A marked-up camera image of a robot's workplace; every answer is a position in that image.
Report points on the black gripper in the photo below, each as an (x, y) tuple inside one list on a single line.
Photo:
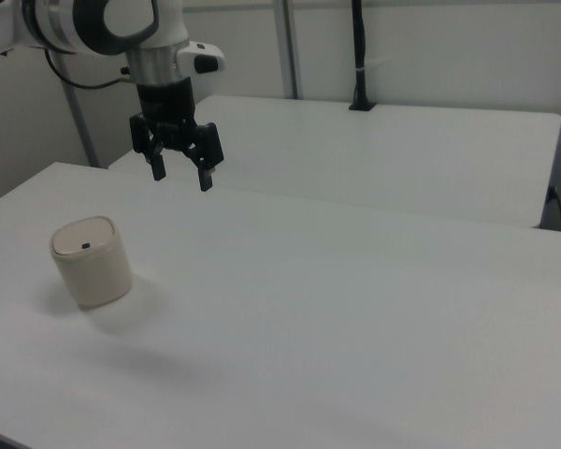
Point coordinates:
[(166, 107)]

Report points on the beige trash bin lid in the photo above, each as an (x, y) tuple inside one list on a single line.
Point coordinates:
[(81, 238)]

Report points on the beige round trash bin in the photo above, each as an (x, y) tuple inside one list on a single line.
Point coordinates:
[(98, 276)]

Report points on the white side table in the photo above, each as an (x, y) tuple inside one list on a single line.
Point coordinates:
[(378, 154)]

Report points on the black pole with clamp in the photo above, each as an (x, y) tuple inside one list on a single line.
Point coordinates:
[(361, 47)]

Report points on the grey metal frame post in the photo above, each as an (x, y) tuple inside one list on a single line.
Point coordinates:
[(291, 47), (80, 126)]

